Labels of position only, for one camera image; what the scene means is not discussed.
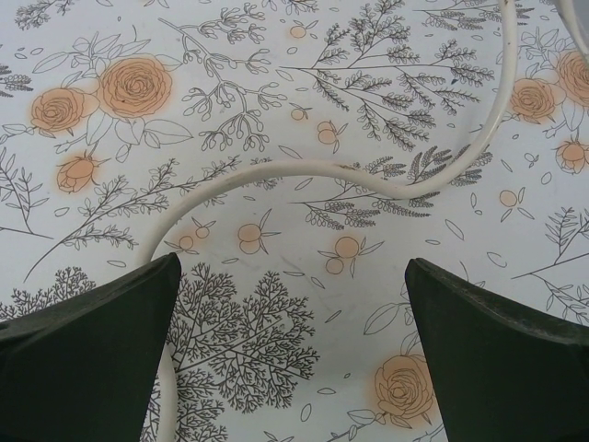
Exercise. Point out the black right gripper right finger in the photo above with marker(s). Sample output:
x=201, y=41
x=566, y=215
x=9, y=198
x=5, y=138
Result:
x=515, y=368

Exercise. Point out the floral tablecloth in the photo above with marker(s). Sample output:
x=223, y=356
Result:
x=276, y=92

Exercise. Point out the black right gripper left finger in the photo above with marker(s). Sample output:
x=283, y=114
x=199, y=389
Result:
x=78, y=368

